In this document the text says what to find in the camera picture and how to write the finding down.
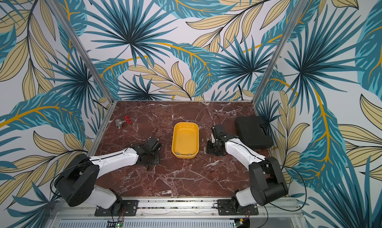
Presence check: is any aluminium front rail frame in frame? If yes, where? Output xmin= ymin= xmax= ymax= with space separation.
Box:
xmin=45 ymin=197 xmax=308 ymax=228

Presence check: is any black plastic tool case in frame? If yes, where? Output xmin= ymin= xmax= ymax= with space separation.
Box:
xmin=235 ymin=116 xmax=273 ymax=150

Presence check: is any yellow plastic storage tray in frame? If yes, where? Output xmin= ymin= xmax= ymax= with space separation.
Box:
xmin=171 ymin=122 xmax=199 ymax=159

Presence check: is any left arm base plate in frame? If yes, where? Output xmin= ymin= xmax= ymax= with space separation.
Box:
xmin=95 ymin=200 xmax=139 ymax=217

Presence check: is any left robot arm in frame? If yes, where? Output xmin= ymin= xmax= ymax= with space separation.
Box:
xmin=53 ymin=137 xmax=162 ymax=213

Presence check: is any metal valve red handle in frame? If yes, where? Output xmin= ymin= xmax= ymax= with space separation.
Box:
xmin=115 ymin=116 xmax=131 ymax=129

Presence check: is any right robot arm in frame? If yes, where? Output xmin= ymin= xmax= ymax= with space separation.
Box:
xmin=211 ymin=124 xmax=288 ymax=207

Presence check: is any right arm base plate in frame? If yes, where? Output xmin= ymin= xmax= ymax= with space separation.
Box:
xmin=217 ymin=199 xmax=259 ymax=216

